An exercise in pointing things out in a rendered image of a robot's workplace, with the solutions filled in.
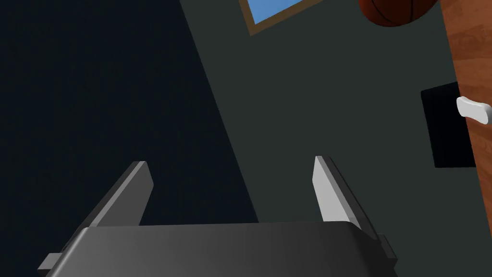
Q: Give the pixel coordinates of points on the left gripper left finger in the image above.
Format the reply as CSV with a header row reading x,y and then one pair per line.
x,y
127,200

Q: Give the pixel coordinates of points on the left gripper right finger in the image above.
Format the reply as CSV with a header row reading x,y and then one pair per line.
x,y
331,196

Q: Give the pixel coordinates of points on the wood-framed window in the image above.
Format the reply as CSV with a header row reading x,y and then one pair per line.
x,y
273,9

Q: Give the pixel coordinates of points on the brown basketball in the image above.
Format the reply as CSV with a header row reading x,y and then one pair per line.
x,y
396,10

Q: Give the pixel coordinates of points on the brown wooden door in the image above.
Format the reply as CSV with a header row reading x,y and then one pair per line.
x,y
472,57

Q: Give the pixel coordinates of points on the black wall panel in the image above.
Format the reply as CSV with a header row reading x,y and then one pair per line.
x,y
446,130

